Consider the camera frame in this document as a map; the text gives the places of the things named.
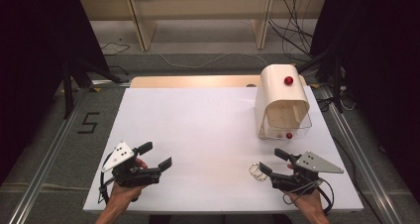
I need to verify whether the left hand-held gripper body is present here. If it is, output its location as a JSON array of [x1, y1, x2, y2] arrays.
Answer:
[[100, 141, 162, 188]]

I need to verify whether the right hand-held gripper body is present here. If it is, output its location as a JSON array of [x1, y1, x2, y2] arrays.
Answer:
[[269, 151, 345, 196]]

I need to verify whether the small clear object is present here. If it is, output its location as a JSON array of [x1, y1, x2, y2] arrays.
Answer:
[[248, 163, 268, 182]]

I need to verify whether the white bread box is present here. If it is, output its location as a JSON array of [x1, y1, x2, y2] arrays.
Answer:
[[254, 63, 313, 141]]

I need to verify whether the person's left hand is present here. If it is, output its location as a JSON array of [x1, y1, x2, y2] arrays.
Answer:
[[107, 158, 149, 208]]

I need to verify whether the person's right hand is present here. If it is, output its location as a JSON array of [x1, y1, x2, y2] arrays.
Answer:
[[282, 163, 327, 216]]

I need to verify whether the black tripod stand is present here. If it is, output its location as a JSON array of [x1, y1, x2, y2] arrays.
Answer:
[[61, 56, 131, 120], [296, 41, 345, 115]]

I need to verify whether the black curtain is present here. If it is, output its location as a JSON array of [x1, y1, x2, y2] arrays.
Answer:
[[0, 0, 112, 186], [309, 0, 420, 212]]

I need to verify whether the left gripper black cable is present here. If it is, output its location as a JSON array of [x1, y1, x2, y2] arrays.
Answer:
[[97, 151, 117, 205]]

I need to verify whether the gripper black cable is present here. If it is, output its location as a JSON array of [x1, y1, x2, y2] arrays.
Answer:
[[316, 178, 336, 216], [97, 151, 117, 205]]

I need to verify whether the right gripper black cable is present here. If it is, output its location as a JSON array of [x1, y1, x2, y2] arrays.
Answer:
[[316, 178, 336, 216]]

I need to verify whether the aluminium floor rail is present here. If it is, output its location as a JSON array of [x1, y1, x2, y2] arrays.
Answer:
[[317, 84, 403, 224], [7, 87, 91, 224]]

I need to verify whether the thin black looped cable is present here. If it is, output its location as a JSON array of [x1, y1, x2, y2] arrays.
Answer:
[[100, 42, 131, 56]]

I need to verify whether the bundle of black cables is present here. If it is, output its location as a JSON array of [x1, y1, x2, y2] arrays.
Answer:
[[267, 0, 315, 59]]

